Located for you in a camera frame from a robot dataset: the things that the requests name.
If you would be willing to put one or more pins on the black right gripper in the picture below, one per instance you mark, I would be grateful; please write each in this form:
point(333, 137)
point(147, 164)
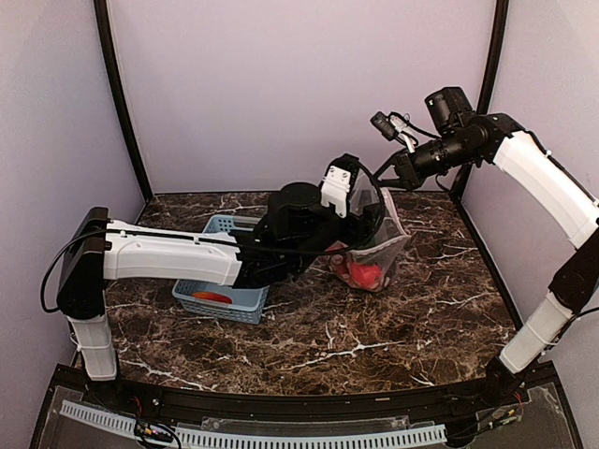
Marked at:
point(410, 176)

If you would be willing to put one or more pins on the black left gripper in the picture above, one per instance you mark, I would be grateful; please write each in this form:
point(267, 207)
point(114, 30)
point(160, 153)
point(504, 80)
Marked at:
point(348, 237)

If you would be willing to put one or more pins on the red lychee bunch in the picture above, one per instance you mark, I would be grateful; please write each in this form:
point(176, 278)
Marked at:
point(340, 265)

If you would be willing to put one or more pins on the clear zip top bag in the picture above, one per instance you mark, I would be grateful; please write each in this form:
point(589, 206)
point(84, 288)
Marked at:
point(383, 248)

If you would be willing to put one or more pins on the red apple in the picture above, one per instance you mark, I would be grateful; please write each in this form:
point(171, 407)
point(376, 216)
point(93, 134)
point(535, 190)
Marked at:
point(366, 277)

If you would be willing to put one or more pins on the orange red chili pepper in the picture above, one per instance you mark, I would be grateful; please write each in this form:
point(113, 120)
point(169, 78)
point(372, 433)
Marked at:
point(213, 297)

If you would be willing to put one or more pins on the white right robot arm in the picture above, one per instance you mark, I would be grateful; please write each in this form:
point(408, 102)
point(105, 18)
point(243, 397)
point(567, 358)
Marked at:
point(501, 142)

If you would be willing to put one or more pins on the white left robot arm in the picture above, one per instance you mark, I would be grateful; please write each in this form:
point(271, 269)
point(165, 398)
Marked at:
point(103, 250)

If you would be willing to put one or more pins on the black motor box left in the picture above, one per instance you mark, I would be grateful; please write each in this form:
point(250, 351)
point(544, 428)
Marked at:
point(293, 210)

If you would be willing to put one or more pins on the black motor box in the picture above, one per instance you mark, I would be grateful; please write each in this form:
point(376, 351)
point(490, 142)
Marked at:
point(449, 108)
point(293, 210)

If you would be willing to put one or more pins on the black motor box right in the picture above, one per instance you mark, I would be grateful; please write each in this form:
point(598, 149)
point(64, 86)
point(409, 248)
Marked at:
point(449, 108)

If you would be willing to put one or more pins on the blue perforated plastic basket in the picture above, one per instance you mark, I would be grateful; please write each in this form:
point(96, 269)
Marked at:
point(248, 304)

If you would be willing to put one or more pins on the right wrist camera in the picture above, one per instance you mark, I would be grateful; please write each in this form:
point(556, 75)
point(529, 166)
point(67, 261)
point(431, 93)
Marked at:
point(393, 127)

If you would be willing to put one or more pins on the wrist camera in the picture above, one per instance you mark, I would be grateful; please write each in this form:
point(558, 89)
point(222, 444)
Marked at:
point(346, 188)
point(393, 127)

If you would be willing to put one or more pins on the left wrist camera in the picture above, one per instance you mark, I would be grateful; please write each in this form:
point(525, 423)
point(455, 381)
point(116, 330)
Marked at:
point(346, 188)

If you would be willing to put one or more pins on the black front rail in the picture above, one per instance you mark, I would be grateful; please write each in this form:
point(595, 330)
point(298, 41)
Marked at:
point(458, 405)

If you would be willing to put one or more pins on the white slotted cable duct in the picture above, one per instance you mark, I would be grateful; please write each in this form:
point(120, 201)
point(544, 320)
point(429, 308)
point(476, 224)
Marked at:
point(228, 433)

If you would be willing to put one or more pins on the black enclosure frame post left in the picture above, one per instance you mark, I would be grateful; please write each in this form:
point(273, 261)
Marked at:
point(109, 54)

